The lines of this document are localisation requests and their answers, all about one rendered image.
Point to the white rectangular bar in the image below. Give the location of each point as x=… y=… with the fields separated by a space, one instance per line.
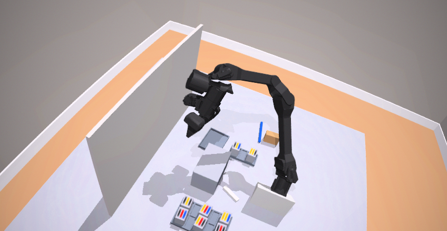
x=232 y=195

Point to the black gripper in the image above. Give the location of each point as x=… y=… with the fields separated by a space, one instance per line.
x=207 y=111

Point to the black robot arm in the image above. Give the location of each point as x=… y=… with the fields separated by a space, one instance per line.
x=283 y=101

